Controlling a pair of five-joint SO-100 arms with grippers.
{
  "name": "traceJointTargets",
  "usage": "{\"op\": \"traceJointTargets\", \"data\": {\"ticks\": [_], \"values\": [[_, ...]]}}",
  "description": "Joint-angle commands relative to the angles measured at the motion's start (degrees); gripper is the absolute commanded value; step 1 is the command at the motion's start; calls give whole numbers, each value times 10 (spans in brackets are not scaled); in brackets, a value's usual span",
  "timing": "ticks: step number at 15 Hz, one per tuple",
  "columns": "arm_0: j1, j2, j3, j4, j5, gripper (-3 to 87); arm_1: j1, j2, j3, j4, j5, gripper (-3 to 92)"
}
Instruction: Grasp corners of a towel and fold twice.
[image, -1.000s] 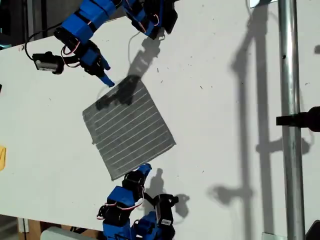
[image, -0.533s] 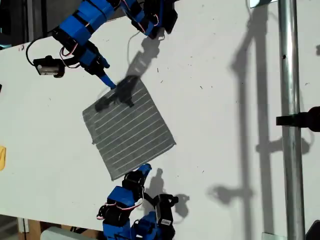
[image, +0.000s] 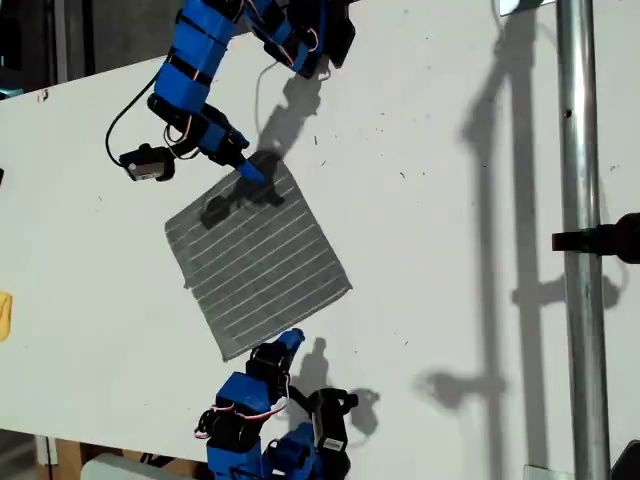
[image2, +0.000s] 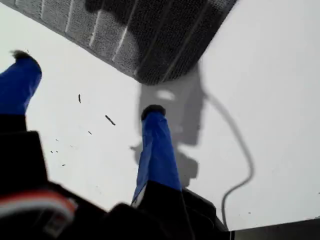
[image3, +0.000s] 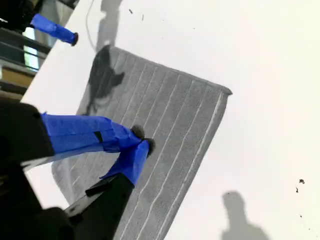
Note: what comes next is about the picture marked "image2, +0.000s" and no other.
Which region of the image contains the grey striped towel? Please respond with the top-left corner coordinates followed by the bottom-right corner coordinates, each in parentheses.
top-left (0, 0), bottom-right (238, 86)

